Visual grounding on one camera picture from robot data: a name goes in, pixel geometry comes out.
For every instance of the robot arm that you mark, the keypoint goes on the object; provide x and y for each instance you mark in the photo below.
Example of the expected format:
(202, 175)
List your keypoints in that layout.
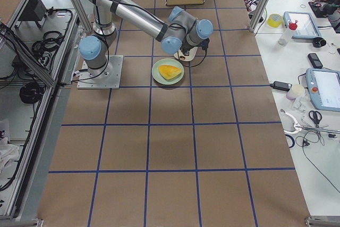
(181, 34)

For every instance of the toast slice on plate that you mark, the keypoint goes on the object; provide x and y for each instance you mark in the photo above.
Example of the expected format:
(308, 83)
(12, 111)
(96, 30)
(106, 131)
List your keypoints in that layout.
(169, 72)

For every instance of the green plate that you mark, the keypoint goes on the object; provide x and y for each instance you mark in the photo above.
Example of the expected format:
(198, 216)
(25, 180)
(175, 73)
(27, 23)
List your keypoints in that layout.
(166, 61)

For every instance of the black power adapter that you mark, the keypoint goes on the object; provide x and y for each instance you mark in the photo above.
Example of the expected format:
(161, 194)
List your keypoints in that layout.
(282, 86)

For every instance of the white cup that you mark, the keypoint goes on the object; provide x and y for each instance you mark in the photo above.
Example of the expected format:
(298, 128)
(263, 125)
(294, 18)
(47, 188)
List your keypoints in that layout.
(295, 91)

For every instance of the white squeeze bottle red cap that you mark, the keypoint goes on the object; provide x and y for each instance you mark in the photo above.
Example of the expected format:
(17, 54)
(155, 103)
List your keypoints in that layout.
(288, 33)

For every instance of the yellow tape roll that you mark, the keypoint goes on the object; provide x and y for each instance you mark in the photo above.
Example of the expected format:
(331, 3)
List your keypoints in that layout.
(274, 20)

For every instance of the black scissors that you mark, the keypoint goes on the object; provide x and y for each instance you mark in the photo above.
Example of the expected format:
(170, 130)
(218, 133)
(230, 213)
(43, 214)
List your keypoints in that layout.
(315, 117)

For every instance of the black phone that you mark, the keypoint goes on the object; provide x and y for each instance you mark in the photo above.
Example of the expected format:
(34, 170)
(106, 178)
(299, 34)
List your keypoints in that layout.
(315, 61)

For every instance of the teach pendant upper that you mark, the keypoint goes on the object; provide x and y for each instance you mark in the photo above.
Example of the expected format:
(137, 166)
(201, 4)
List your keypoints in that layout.
(306, 25)

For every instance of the teach pendant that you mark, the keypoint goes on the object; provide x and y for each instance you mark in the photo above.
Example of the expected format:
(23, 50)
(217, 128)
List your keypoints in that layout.
(323, 88)
(306, 25)

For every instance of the teach pendant lower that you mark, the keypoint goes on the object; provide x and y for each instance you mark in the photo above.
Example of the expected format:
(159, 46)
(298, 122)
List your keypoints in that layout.
(323, 88)

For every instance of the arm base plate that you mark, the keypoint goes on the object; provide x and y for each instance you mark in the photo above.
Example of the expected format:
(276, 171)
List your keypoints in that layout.
(109, 76)

